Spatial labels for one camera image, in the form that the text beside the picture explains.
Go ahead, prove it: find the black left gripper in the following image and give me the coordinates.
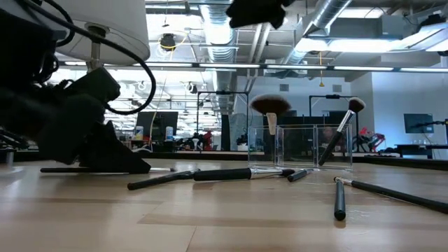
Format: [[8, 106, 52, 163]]
[[34, 66, 152, 175]]

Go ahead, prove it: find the brown fan makeup brush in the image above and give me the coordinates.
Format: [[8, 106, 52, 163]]
[[248, 94, 293, 165]]

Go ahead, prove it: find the large brown powder brush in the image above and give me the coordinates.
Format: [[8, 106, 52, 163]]
[[317, 97, 367, 167]]

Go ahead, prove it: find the clear acrylic brush organizer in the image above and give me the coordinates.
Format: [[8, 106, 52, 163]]
[[247, 123, 354, 172]]

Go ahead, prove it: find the thick-handled black makeup brush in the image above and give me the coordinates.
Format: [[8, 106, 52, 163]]
[[193, 167, 296, 183]]

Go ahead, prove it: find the short black makeup brush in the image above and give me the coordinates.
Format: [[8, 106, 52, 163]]
[[287, 168, 315, 183]]

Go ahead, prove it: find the black tapered makeup brush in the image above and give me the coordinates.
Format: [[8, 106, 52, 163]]
[[334, 178, 347, 222]]

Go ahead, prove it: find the long thin black makeup brush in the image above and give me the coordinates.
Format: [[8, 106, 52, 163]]
[[333, 176, 448, 216]]

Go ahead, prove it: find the black computer monitor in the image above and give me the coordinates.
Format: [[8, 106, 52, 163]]
[[135, 111, 179, 143]]

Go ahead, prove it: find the yellow hanging pendant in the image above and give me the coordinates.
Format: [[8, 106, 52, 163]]
[[318, 51, 326, 88]]

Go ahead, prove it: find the silver table lamp white shade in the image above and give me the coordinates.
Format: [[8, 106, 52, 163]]
[[52, 0, 152, 73]]

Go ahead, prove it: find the potted plant white pot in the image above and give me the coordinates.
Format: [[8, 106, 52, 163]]
[[236, 134, 249, 152]]

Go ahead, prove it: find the dark office desk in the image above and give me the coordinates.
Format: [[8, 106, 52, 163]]
[[395, 143, 448, 159]]

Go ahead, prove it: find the straight silver ceiling duct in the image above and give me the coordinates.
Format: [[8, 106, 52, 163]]
[[199, 0, 236, 115]]

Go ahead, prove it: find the angled silver ceiling duct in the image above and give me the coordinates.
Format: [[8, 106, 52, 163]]
[[281, 0, 354, 66]]

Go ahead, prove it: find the long ceiling light rail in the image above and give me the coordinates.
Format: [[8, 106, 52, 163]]
[[61, 59, 448, 74]]

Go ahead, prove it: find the black metal rig frame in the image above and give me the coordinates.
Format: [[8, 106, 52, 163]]
[[196, 90, 250, 152], [308, 94, 359, 127]]

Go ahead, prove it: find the black hanging cable reel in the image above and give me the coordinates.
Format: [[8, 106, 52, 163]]
[[159, 33, 177, 52]]

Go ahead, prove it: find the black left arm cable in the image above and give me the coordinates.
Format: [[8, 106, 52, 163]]
[[19, 0, 158, 116]]

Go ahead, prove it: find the red metal frame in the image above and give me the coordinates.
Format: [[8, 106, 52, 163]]
[[356, 127, 386, 153]]

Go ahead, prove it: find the wall-mounted dark screen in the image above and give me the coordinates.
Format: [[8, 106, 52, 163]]
[[403, 113, 435, 134]]

